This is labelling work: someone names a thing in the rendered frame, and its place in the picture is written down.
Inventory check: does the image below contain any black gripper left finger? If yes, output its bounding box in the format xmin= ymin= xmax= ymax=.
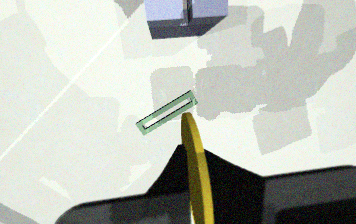
xmin=55 ymin=144 xmax=192 ymax=224

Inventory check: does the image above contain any gold coin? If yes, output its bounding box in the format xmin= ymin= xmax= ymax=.
xmin=181 ymin=112 xmax=214 ymax=224

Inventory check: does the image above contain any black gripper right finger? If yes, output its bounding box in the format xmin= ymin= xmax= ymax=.
xmin=204 ymin=149 xmax=356 ymax=224

